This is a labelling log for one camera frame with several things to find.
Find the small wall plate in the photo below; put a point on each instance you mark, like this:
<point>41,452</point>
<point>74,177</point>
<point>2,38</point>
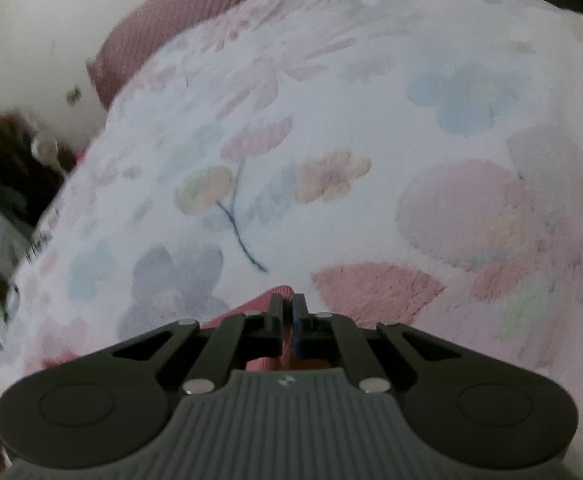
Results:
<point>74,95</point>

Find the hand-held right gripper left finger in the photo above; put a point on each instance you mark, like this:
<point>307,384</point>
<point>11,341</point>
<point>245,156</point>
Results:
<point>275,311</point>

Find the dark bedside clutter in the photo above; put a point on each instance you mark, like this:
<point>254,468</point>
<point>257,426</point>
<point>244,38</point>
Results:
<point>1,185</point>

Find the floral white blanket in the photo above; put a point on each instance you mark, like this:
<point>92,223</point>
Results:
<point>351,110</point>

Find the pink ribbed garment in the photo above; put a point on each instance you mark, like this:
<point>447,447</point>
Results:
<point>257,306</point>

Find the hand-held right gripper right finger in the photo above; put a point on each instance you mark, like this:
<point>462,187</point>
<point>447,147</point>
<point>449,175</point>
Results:
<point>299,325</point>

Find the mauve textured pillow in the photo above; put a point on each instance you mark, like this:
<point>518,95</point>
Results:
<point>171,15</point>

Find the clear glass object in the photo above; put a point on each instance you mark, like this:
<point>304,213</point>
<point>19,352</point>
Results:
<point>44,148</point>

